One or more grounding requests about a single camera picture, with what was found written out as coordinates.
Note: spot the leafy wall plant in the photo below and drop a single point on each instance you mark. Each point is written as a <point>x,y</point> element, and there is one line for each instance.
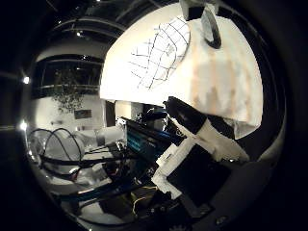
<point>67,93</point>

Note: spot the monitor with blue screen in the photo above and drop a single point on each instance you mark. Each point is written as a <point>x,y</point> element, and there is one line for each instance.
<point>141,141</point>

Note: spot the dark framed wall picture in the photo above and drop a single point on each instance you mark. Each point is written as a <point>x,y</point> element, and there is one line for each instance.
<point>82,114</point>

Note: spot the white cloth with dark grid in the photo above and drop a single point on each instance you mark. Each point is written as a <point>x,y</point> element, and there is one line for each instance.
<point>160,54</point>

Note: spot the black spray bottle white label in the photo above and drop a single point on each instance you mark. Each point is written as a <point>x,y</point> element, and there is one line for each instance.
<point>209,25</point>

